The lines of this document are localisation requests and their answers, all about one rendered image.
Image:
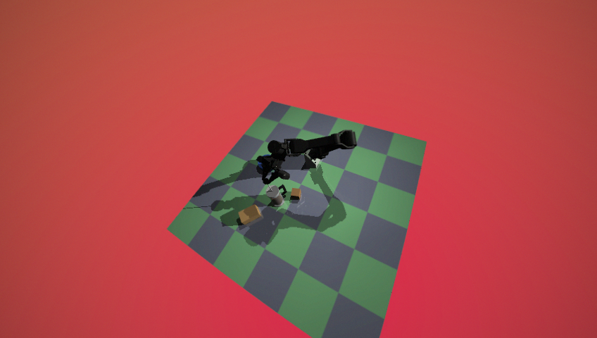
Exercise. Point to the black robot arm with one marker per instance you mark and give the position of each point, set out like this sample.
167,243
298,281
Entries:
319,147

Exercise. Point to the coffee press plunger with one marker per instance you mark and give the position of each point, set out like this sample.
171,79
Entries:
274,194

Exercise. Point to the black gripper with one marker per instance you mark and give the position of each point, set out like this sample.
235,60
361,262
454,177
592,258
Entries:
278,173

